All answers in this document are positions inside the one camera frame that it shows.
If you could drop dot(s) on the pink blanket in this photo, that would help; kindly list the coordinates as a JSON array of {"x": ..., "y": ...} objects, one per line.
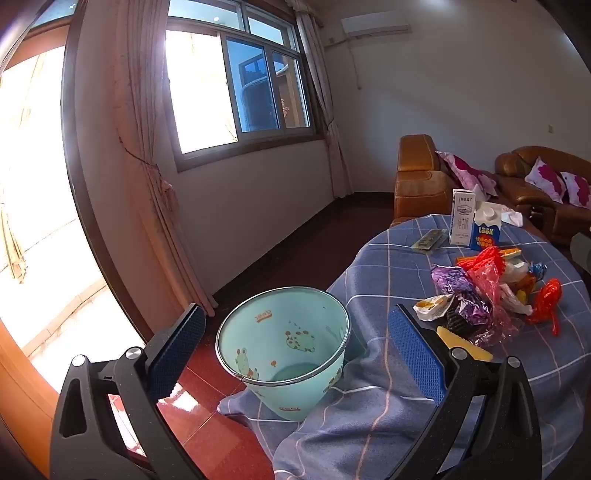
[{"x": 464, "y": 170}]

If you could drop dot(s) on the light green cartoon trash bin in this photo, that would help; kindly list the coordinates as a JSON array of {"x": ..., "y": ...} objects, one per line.
[{"x": 286, "y": 332}]

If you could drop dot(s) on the blue candy wrapper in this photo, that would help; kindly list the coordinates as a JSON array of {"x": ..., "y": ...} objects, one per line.
[{"x": 538, "y": 270}]

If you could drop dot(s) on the brown leather sofa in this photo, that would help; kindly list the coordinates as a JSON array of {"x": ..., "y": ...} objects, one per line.
[{"x": 512, "y": 184}]

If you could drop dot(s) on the red foam fruit net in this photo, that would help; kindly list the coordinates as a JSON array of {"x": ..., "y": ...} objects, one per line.
[{"x": 485, "y": 261}]

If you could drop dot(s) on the purple foil wrapper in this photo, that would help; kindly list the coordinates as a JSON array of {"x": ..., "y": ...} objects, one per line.
[{"x": 450, "y": 279}]

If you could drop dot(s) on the clear red-printed plastic bag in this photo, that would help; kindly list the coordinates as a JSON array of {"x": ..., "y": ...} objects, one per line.
[{"x": 491, "y": 290}]

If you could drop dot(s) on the pink curtain with tieback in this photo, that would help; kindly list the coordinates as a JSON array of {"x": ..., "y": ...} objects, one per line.
[{"x": 147, "y": 138}]

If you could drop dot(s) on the white plastic wrapper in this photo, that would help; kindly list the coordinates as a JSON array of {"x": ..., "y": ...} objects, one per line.
[{"x": 512, "y": 272}]

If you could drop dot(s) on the orange leather armchair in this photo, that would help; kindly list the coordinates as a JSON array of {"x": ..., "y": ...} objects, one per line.
[{"x": 415, "y": 184}]

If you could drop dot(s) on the blue and white drink carton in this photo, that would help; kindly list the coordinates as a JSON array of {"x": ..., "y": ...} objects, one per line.
[{"x": 485, "y": 235}]

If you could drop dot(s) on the white crumpled tissue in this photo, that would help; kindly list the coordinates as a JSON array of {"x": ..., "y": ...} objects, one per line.
[{"x": 511, "y": 217}]

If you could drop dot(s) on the red foil wrapper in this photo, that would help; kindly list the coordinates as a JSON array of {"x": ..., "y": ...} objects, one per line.
[{"x": 547, "y": 297}]

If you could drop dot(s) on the pink floral pillow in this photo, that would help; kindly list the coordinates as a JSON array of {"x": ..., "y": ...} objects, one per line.
[
  {"x": 545, "y": 180},
  {"x": 579, "y": 189}
]

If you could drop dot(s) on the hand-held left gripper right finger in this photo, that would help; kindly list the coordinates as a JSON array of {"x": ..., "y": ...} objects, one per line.
[{"x": 415, "y": 355}]

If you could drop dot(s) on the blue plaid tablecloth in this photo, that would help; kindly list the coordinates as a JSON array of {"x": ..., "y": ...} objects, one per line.
[{"x": 383, "y": 277}]

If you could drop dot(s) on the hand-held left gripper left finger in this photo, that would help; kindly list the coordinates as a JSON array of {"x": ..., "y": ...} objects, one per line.
[{"x": 180, "y": 350}]

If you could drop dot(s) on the white and orange bread wrapper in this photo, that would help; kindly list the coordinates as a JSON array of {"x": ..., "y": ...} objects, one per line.
[{"x": 431, "y": 307}]

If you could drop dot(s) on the sliding glass window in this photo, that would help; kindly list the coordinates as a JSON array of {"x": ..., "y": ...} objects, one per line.
[{"x": 258, "y": 92}]

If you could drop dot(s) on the white milk carton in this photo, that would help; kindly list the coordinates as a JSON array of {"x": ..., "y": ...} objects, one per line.
[{"x": 461, "y": 221}]

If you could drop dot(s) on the orange snack wrapper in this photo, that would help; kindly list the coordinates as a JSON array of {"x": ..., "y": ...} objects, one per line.
[{"x": 510, "y": 252}]

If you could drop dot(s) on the brown balcony door frame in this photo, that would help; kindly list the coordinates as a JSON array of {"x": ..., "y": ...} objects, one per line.
[{"x": 74, "y": 161}]

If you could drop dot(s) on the white air conditioner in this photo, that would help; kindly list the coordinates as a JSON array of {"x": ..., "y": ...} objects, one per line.
[{"x": 376, "y": 23}]

